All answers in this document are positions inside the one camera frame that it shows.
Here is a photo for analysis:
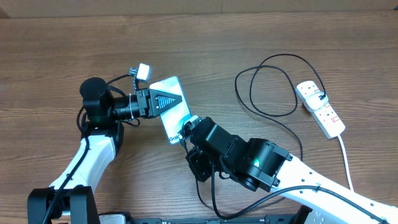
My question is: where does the black USB charging cable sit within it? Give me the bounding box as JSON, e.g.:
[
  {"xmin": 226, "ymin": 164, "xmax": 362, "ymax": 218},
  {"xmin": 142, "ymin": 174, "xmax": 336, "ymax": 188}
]
[{"xmin": 178, "ymin": 53, "xmax": 327, "ymax": 209}]

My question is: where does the white charger plug adapter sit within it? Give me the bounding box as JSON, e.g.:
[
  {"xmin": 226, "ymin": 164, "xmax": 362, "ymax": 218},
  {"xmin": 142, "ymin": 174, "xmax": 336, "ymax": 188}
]
[{"xmin": 304, "ymin": 92, "xmax": 328, "ymax": 111}]

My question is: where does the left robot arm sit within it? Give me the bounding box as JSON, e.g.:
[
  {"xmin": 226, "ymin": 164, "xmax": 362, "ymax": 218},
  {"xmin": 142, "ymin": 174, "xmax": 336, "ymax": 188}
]
[{"xmin": 27, "ymin": 77, "xmax": 190, "ymax": 223}]

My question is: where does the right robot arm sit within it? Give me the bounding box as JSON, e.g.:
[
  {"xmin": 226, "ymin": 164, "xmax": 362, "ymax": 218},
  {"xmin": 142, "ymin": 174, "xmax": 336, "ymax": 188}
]
[{"xmin": 180, "ymin": 116, "xmax": 397, "ymax": 223}]

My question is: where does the white power strip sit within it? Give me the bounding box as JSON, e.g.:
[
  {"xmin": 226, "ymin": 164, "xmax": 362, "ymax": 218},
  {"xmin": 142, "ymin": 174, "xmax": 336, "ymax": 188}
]
[{"xmin": 295, "ymin": 81, "xmax": 346, "ymax": 140}]

